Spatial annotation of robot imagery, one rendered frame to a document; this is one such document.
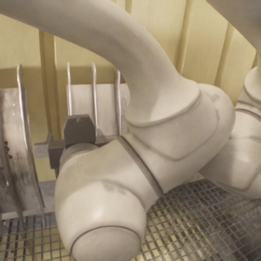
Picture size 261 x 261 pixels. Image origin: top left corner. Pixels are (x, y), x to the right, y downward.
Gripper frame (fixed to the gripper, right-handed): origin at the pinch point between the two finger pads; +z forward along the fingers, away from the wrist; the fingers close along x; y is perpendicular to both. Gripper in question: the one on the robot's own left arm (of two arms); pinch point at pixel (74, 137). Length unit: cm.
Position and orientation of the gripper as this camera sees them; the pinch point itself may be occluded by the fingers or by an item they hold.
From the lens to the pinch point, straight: 53.1
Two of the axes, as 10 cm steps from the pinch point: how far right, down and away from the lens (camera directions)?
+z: -3.5, -2.6, 9.0
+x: 9.4, -0.9, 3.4
